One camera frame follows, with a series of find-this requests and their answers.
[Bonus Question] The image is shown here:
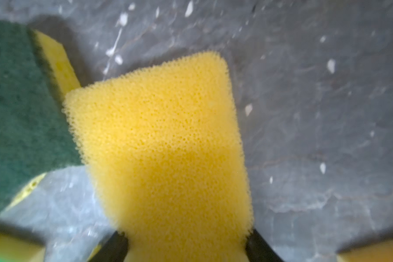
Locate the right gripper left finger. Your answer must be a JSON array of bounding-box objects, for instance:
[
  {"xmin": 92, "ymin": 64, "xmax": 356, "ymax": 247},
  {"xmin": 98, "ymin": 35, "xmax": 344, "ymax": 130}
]
[{"xmin": 88, "ymin": 231, "xmax": 128, "ymax": 262}]

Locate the yellow sponge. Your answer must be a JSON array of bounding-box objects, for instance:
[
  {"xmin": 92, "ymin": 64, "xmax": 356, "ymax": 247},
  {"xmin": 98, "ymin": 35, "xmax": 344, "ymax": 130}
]
[{"xmin": 64, "ymin": 51, "xmax": 254, "ymax": 262}]

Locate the bright green sponge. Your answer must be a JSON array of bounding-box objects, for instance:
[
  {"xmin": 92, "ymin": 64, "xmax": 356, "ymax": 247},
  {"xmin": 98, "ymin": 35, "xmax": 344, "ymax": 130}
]
[{"xmin": 0, "ymin": 233, "xmax": 45, "ymax": 262}]

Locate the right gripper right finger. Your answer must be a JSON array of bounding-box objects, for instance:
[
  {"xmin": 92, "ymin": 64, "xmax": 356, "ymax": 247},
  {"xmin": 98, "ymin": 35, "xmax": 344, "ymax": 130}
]
[{"xmin": 246, "ymin": 229, "xmax": 283, "ymax": 262}]

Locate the dark green scourer sponge upper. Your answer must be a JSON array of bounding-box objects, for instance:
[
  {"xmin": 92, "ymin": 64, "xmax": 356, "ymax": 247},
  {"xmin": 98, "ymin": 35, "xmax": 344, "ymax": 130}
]
[{"xmin": 0, "ymin": 21, "xmax": 81, "ymax": 213}]

